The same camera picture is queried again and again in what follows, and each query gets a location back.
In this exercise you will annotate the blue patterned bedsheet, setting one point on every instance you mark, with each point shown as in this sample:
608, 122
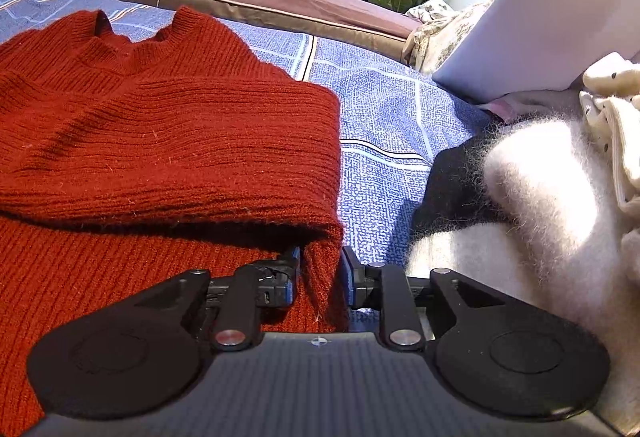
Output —
390, 117

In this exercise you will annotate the red knitted sweater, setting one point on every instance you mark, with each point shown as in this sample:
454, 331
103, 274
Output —
165, 142

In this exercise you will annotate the pink cloth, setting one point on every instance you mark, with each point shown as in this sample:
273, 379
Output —
500, 108

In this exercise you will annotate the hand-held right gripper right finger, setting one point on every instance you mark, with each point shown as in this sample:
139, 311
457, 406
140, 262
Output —
348, 279

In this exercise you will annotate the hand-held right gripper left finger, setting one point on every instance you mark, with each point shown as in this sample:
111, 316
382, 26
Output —
292, 284

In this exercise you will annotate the cream spotted cloth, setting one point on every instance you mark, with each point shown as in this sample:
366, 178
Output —
620, 117

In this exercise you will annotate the lilac pillow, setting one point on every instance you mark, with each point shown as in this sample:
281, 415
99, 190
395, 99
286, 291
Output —
550, 17

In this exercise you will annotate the floral blanket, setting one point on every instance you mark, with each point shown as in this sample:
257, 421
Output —
450, 32

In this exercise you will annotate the black fuzzy garment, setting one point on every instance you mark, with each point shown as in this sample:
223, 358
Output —
450, 189

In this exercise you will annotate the white fluffy garment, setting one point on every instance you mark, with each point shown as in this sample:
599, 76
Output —
545, 197

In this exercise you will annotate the brown mattress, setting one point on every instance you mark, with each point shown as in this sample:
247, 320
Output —
280, 2

